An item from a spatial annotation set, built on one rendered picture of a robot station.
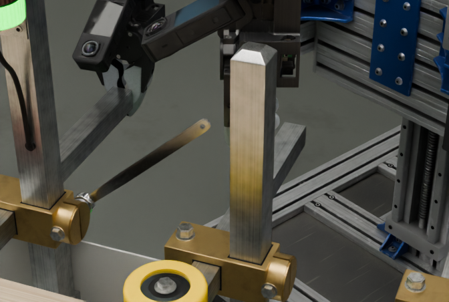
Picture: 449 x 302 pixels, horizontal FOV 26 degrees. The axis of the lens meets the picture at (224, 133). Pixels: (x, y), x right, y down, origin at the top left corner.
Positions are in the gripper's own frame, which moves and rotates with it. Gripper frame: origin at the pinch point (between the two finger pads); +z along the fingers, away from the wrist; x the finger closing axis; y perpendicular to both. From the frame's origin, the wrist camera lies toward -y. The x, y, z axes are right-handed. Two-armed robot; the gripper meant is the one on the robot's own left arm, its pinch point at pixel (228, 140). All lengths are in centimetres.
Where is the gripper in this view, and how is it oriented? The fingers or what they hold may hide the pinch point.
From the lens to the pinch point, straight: 107.1
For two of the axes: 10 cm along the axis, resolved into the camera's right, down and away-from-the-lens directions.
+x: 0.2, -5.2, 8.5
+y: 10.0, 0.1, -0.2
